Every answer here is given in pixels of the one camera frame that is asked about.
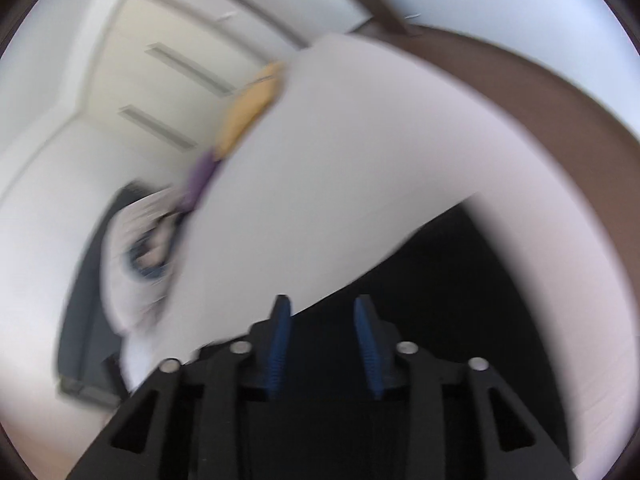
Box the cream wardrobe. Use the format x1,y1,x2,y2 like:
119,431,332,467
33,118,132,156
82,0,363,163

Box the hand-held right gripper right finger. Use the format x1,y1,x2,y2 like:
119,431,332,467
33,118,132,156
352,295,576,480

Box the brown bed frame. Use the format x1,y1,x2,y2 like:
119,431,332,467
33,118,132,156
350,24,640,311

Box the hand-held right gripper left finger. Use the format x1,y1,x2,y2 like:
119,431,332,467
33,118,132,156
65,294,296,480

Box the white bed sheet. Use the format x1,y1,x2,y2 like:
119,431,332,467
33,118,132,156
120,32,637,480

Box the black pants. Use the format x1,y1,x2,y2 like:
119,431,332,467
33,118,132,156
192,204,573,480

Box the yellow cloth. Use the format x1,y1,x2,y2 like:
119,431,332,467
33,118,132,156
215,60,287,159

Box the white printed cloth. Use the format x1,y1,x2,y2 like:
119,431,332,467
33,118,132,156
101,186,197,337

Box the purple cloth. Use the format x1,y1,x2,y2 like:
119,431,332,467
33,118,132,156
174,149,224,217

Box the dark grey furniture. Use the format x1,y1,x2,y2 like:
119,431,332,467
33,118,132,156
56,181,133,403

